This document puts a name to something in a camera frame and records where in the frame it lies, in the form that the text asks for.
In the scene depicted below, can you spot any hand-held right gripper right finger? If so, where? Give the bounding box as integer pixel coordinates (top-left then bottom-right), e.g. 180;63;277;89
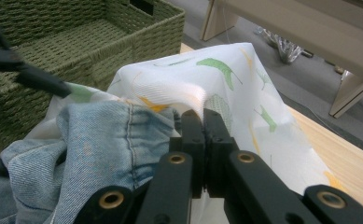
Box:
202;107;240;199

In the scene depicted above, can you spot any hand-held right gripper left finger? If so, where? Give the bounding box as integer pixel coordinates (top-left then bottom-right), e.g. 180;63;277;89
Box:
169;108;207;200

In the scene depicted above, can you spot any green woven basket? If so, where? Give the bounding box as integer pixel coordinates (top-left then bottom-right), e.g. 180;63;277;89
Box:
0;0;187;150

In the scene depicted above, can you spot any white leaf-print laundry bag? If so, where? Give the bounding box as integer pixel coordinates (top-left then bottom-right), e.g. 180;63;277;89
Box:
23;41;339;224

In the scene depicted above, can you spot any blue denim garment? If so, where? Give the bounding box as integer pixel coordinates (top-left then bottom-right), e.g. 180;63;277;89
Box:
0;100;183;224

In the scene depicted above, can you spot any silver shoe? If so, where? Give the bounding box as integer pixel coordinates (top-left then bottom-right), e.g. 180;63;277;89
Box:
261;27;304;64

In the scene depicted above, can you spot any wooden furniture frame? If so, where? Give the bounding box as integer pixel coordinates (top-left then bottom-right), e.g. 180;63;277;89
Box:
201;0;363;119

